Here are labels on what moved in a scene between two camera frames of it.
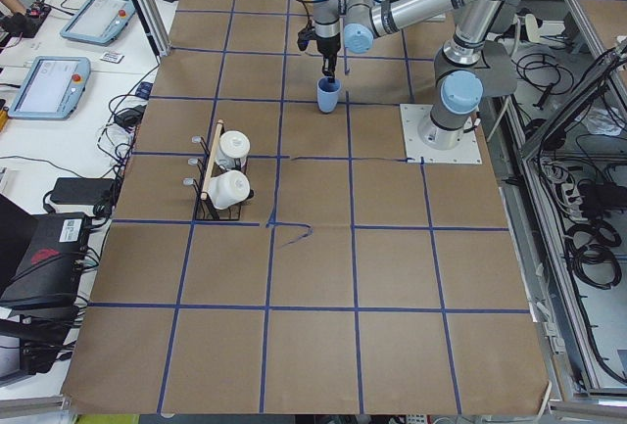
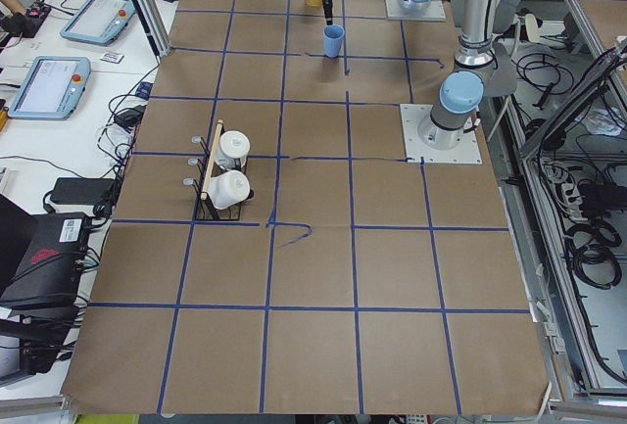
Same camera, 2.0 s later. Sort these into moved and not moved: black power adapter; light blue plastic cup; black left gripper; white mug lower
Moved: light blue plastic cup; black left gripper
Not moved: white mug lower; black power adapter
